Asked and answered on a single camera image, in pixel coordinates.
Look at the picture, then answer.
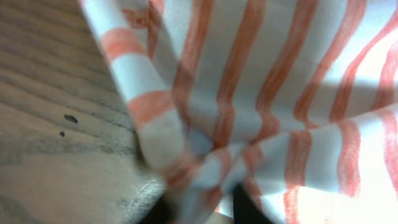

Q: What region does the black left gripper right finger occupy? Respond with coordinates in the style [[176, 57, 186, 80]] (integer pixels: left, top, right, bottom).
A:
[[233, 185, 272, 224]]

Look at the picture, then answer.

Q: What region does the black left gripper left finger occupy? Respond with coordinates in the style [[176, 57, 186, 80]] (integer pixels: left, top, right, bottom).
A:
[[137, 195, 174, 224]]

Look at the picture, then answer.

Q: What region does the orange white striped shirt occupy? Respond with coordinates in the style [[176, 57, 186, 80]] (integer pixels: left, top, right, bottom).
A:
[[80, 0, 397, 223]]

